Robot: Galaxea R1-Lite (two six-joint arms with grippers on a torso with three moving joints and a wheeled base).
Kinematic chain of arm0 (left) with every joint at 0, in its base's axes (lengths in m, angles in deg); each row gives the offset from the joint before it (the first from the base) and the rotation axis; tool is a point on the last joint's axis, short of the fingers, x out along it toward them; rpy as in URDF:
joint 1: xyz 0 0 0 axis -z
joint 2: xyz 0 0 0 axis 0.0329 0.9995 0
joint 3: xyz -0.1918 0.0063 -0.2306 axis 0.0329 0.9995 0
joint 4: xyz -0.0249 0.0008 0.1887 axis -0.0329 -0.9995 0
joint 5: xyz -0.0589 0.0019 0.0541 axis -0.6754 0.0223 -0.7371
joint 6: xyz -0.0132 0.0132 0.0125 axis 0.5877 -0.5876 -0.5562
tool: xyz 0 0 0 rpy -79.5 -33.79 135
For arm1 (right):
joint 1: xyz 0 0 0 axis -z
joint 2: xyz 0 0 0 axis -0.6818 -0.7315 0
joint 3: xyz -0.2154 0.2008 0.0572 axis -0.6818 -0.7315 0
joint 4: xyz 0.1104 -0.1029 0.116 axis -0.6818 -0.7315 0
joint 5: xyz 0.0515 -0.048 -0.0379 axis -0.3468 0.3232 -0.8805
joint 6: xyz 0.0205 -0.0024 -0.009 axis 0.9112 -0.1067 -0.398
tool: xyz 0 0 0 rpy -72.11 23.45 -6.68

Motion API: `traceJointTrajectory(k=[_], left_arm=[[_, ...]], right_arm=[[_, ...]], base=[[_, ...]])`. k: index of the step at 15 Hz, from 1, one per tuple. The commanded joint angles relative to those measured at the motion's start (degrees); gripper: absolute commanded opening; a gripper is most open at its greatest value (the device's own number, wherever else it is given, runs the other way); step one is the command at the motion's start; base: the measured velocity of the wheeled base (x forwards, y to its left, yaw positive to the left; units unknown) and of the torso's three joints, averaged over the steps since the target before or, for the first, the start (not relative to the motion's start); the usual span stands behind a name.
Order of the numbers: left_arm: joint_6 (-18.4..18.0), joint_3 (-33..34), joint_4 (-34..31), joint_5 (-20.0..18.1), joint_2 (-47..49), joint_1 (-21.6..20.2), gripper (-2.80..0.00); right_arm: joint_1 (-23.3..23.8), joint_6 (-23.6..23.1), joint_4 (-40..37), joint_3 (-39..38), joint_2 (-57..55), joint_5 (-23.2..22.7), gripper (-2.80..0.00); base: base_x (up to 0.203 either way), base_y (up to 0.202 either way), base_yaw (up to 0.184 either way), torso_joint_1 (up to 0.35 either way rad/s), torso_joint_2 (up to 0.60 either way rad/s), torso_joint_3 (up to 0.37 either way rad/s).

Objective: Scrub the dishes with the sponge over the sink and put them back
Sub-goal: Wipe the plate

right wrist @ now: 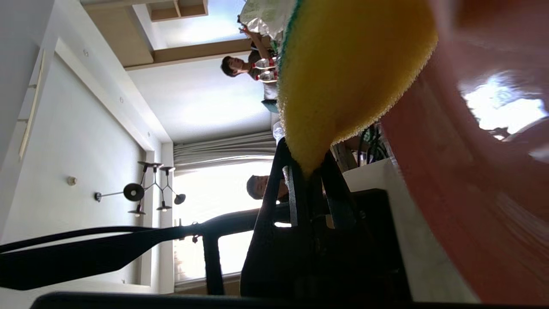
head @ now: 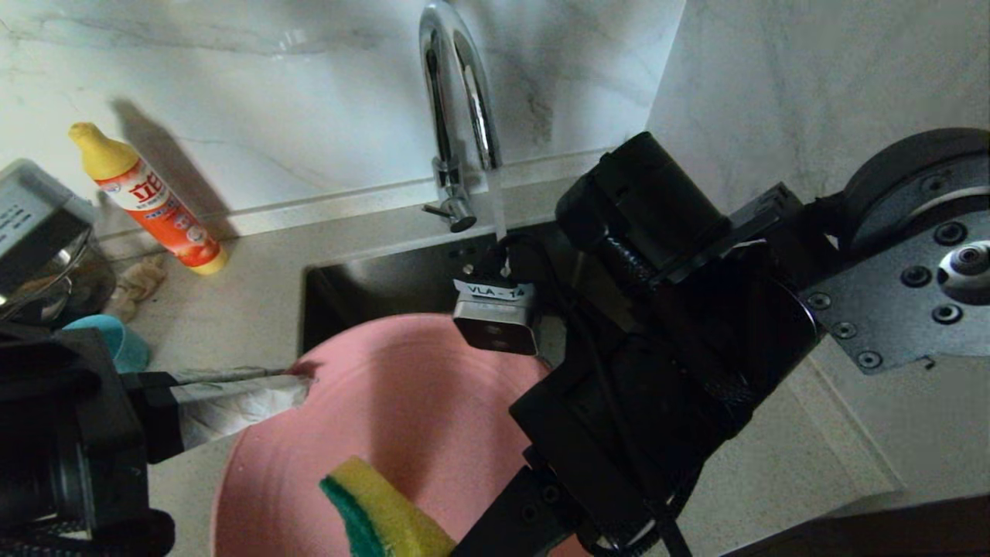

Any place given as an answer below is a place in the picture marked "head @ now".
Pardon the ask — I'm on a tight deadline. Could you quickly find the stainless steel sink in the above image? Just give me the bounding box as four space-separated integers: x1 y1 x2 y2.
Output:
298 224 565 357

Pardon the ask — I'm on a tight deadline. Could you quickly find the pink plate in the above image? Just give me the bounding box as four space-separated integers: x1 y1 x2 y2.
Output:
213 313 589 557

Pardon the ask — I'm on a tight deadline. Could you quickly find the crumpled white cloth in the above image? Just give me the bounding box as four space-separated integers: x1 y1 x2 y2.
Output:
108 255 167 322

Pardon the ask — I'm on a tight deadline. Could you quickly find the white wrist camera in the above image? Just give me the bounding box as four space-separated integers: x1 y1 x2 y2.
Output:
0 159 97 299
452 278 538 357

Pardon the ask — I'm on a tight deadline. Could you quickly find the grey robot torso plate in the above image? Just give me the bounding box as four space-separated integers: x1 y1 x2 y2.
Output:
801 174 990 376

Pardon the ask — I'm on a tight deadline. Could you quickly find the chrome gooseneck faucet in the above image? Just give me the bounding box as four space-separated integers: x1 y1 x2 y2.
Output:
418 0 504 233

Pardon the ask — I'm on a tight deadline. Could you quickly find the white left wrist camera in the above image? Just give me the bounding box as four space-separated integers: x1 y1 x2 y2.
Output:
0 159 97 299

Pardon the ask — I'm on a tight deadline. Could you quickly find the orange dish soap bottle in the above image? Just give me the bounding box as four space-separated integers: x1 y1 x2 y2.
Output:
68 121 230 276

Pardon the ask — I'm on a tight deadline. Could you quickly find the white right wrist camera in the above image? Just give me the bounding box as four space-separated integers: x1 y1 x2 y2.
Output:
452 278 538 357

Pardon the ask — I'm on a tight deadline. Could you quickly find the teal bowl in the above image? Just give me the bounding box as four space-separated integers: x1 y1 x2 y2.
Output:
62 313 152 374

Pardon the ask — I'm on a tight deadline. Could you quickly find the yellow green sponge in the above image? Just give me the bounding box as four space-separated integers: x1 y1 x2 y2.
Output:
319 456 457 557

